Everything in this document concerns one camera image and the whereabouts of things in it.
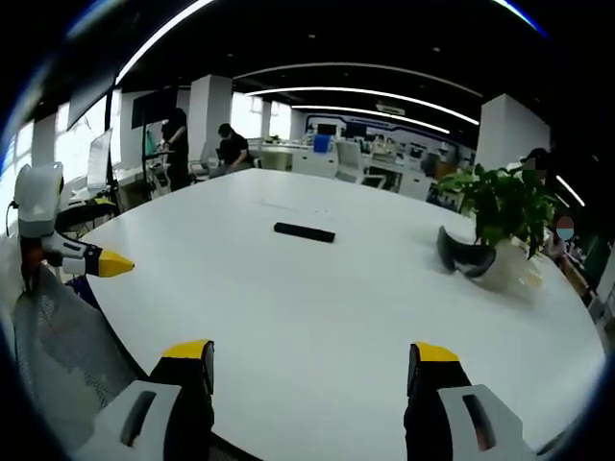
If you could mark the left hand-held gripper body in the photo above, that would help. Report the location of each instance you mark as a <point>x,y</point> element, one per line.
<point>38,201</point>

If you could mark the white office chair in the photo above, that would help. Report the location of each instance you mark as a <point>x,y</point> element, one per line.
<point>353,161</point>

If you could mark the black remote control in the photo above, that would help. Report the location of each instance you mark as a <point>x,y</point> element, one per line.
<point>304,232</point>

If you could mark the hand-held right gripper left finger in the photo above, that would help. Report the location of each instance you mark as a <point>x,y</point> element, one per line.
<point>158,408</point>

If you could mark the blue box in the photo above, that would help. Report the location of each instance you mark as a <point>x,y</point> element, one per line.
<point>321,143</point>

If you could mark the white desk row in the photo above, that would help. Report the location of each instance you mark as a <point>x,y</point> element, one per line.
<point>298,158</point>

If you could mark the green potted plant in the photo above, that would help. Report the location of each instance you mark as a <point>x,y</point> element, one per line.
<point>499,201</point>

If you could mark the white plant pot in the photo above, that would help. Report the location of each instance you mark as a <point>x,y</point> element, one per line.
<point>509,266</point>

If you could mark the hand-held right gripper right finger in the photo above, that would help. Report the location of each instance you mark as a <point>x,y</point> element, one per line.
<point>447,408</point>

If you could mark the grey mesh office chair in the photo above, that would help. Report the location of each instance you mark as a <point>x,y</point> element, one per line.
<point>62,350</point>

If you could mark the black floor stand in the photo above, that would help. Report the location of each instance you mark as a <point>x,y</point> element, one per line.
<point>113,158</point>

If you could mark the black headset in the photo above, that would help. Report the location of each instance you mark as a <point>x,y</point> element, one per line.
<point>463,257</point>

